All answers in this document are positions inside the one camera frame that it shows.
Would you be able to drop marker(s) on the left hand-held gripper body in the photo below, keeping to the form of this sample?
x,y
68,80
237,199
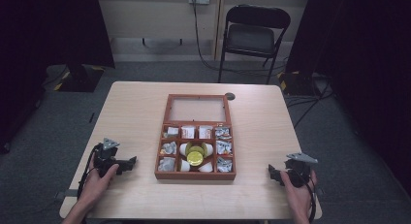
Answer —
x,y
105,157

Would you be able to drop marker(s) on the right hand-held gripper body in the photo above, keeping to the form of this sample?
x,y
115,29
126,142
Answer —
x,y
299,172

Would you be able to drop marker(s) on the person's right hand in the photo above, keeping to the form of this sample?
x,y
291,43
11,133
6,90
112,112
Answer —
x,y
300,198

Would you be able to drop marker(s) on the person's left hand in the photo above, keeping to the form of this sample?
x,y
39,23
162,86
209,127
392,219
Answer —
x,y
97,185

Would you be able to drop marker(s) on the grey crumpled packet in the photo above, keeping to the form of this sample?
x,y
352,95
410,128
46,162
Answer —
x,y
169,148
172,132
166,164

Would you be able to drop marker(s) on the small black floor object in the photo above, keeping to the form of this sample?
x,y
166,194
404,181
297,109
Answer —
x,y
91,117

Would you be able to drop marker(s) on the silver printed packet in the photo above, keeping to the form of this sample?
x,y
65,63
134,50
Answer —
x,y
224,165
222,133
224,147

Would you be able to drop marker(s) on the white and red packet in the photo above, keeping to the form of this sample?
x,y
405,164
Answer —
x,y
187,132
205,132

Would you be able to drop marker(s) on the black stand base striped tape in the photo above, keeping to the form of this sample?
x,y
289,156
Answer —
x,y
299,83
79,78

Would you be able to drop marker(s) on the round grey table grommet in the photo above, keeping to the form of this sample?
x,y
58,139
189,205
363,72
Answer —
x,y
229,96

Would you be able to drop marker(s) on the wooden compartment box with lid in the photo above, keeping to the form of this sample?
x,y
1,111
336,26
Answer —
x,y
197,98

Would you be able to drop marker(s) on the dark curtain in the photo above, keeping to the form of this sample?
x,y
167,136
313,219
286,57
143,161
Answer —
x,y
365,56
48,30

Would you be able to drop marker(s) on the black folding chair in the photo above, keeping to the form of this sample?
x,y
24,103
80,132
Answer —
x,y
252,36

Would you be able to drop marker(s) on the grey table bracket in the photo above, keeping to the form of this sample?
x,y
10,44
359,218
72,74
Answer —
x,y
66,195

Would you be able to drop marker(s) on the pale wooden wall post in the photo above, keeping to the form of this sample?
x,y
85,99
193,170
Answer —
x,y
218,26

